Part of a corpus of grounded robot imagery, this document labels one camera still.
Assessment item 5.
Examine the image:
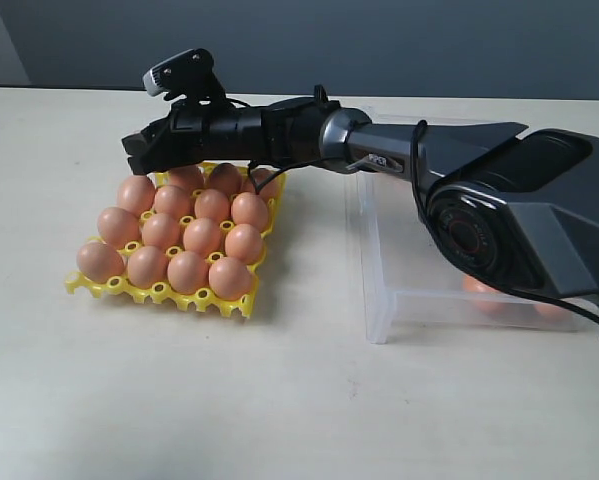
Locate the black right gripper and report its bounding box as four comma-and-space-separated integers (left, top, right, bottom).
121, 100, 214, 175

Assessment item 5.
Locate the yellow plastic egg tray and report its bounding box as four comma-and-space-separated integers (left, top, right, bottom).
64, 173, 286, 319

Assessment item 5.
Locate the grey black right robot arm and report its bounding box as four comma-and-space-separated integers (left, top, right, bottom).
122, 97, 599, 304

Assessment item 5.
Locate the clear plastic bin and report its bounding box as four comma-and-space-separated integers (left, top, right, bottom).
350, 118, 599, 343

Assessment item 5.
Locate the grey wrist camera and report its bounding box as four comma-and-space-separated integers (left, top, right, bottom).
142, 48, 227, 102

